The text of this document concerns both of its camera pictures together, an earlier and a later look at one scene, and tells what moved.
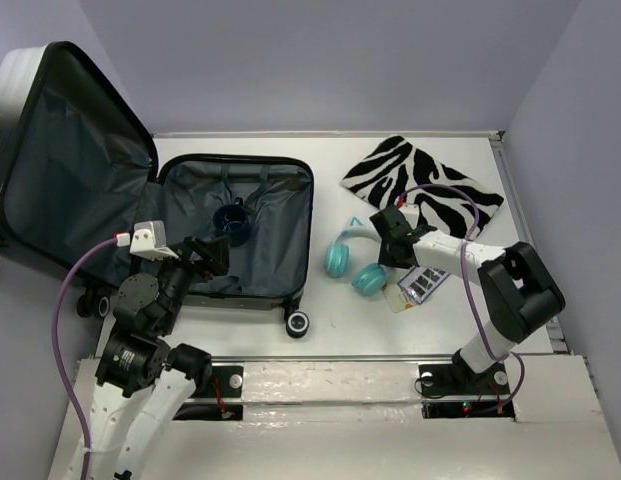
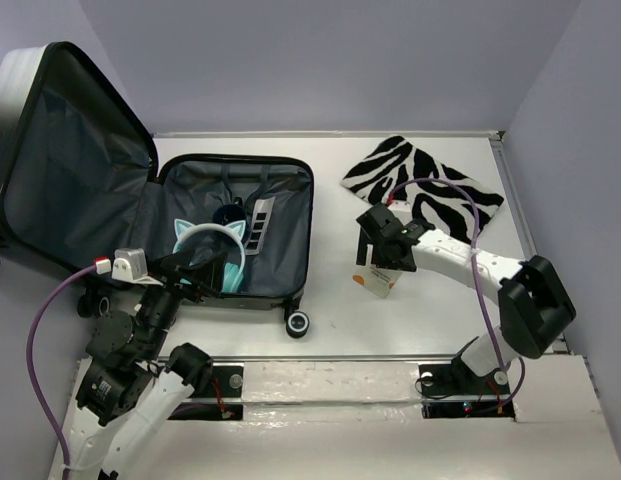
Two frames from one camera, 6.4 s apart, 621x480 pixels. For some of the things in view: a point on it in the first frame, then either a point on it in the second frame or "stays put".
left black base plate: (227, 382) stays put
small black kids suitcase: (71, 168) stays put
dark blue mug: (232, 220) stays put
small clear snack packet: (396, 297) -> (380, 281)
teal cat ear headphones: (370, 280) -> (232, 276)
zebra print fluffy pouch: (399, 165) stays put
